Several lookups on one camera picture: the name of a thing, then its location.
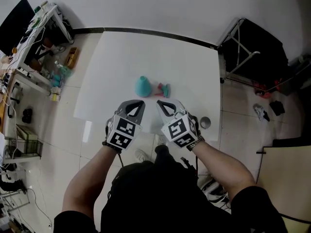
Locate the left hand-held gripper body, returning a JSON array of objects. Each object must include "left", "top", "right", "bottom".
[{"left": 105, "top": 110, "right": 143, "bottom": 151}]

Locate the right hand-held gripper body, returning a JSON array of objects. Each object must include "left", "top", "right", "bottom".
[{"left": 160, "top": 109, "right": 200, "bottom": 149}]

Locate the pink teal spray nozzle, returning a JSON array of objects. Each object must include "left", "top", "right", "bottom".
[{"left": 154, "top": 82, "right": 172, "bottom": 99}]

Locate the teal spray bottle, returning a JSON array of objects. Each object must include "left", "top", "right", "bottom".
[{"left": 134, "top": 75, "right": 153, "bottom": 98}]

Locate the person's right forearm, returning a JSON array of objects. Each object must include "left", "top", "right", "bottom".
[{"left": 193, "top": 141, "right": 257, "bottom": 201}]

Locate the person's left forearm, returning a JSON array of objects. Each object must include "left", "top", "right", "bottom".
[{"left": 62, "top": 146, "right": 122, "bottom": 219}]

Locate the clear green plastic bottle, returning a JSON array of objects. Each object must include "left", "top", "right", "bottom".
[{"left": 54, "top": 60, "right": 72, "bottom": 79}]

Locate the metal wristwatch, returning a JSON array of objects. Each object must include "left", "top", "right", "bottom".
[{"left": 186, "top": 135, "right": 206, "bottom": 152}]

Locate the white table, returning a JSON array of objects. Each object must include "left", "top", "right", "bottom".
[{"left": 73, "top": 31, "right": 222, "bottom": 142}]

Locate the pale yellow container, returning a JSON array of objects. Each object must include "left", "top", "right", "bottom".
[{"left": 48, "top": 86, "right": 62, "bottom": 102}]

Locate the yellow wooden box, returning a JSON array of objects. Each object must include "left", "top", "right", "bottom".
[{"left": 64, "top": 47, "right": 81, "bottom": 70}]

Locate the teal container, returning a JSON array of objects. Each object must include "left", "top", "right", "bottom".
[{"left": 50, "top": 74, "right": 63, "bottom": 87}]

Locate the white and black device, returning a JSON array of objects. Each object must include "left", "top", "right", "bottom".
[{"left": 201, "top": 178, "right": 232, "bottom": 206}]

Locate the white and black cloth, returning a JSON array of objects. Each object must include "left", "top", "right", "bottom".
[{"left": 252, "top": 103, "right": 271, "bottom": 122}]

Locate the red plastic bag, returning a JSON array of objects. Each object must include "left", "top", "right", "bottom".
[{"left": 253, "top": 79, "right": 283, "bottom": 100}]

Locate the black dumbbell pair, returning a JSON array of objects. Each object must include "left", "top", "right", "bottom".
[{"left": 21, "top": 108, "right": 34, "bottom": 124}]

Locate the black folding cart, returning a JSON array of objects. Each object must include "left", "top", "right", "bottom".
[{"left": 216, "top": 17, "right": 290, "bottom": 89}]

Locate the black pouch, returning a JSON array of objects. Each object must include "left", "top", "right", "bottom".
[{"left": 269, "top": 100, "right": 286, "bottom": 117}]

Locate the white desk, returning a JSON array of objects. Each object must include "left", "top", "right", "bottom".
[{"left": 14, "top": 3, "right": 75, "bottom": 95}]

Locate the beige board with black edge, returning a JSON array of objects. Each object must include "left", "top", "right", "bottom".
[{"left": 256, "top": 144, "right": 311, "bottom": 233}]

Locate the cluttered wooden desk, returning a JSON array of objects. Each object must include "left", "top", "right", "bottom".
[{"left": 0, "top": 69, "right": 25, "bottom": 160}]

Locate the dark grey bin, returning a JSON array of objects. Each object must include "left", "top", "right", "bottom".
[{"left": 287, "top": 54, "right": 311, "bottom": 90}]

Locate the black monitor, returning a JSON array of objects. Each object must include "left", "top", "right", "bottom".
[{"left": 0, "top": 0, "right": 36, "bottom": 56}]

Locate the black beaded bracelet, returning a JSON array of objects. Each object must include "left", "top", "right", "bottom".
[{"left": 102, "top": 140, "right": 123, "bottom": 154}]

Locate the grey cable grommet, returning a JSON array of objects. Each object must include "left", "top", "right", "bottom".
[{"left": 199, "top": 116, "right": 212, "bottom": 129}]

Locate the black strap buckle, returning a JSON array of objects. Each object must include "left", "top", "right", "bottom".
[{"left": 180, "top": 156, "right": 197, "bottom": 176}]

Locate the black wire basket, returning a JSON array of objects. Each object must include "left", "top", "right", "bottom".
[{"left": 8, "top": 137, "right": 43, "bottom": 158}]

